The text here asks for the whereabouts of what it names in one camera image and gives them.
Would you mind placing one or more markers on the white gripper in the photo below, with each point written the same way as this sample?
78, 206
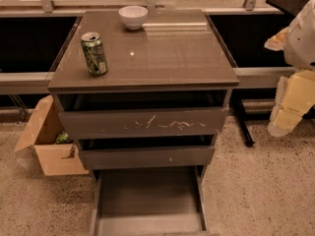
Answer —
301, 41

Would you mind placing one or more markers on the green soda can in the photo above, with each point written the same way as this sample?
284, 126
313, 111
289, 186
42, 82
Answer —
93, 50

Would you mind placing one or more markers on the grey drawer cabinet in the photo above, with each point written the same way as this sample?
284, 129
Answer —
173, 51

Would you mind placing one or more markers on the grey middle drawer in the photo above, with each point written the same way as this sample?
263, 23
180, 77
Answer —
145, 152

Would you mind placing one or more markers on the grey drawer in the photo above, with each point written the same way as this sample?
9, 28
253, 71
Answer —
142, 114
145, 152
149, 202

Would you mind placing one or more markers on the grey top drawer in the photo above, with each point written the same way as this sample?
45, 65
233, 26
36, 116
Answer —
142, 114

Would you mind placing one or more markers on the grey bottom drawer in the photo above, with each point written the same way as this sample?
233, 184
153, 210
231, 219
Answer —
149, 202

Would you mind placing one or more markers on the white ceramic bowl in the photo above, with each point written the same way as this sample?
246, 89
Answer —
133, 17

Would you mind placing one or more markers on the green item in box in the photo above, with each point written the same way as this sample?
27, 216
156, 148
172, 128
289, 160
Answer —
63, 138

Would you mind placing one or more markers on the open cardboard box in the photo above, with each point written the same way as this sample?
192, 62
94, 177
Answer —
41, 133

